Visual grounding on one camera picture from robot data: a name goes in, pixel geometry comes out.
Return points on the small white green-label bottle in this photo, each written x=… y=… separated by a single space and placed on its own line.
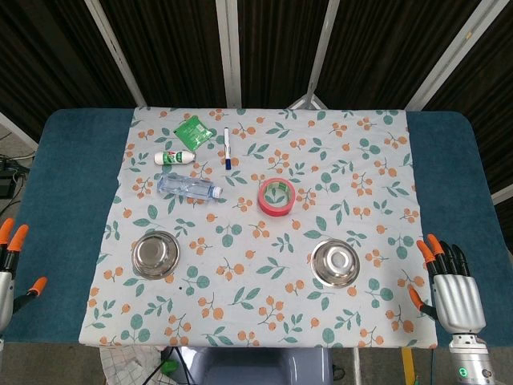
x=172 y=157

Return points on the small green object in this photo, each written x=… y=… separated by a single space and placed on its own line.
x=169 y=366

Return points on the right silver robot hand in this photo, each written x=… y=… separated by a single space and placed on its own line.
x=457 y=301

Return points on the black box on floor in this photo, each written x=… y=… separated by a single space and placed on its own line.
x=7 y=182

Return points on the white marker pen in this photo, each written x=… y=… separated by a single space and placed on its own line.
x=227 y=146

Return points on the white partition frame post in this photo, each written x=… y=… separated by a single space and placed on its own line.
x=322 y=44
x=116 y=52
x=230 y=52
x=449 y=56

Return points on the clear plastic water bottle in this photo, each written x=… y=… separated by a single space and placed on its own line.
x=184 y=187

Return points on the green foil packet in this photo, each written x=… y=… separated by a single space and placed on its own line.
x=192 y=132

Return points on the steel bowl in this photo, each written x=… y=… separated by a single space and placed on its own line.
x=155 y=255
x=335 y=263

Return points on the floral tablecloth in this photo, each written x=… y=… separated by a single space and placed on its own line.
x=256 y=248

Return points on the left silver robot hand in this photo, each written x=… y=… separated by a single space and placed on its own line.
x=6 y=297

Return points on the red tape roll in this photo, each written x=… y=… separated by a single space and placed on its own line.
x=264 y=204

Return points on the grey metal stand foot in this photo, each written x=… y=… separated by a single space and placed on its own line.
x=308 y=102

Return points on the teal table cover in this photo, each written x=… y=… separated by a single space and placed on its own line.
x=68 y=200

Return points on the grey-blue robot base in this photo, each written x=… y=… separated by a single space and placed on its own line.
x=260 y=367

